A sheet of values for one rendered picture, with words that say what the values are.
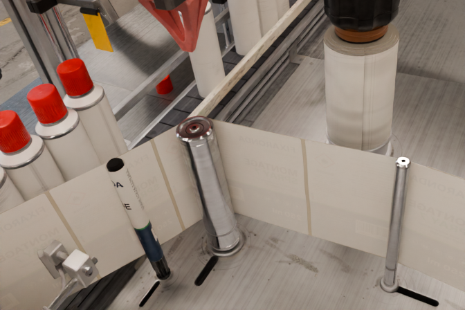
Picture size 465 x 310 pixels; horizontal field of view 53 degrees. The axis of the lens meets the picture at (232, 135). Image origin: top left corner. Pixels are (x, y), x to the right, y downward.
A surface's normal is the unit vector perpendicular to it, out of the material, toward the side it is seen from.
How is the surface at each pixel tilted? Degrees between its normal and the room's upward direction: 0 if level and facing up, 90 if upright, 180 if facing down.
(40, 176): 90
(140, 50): 0
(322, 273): 0
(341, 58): 92
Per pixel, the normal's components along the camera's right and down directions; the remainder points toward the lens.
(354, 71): -0.34, 0.66
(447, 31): -0.15, -0.74
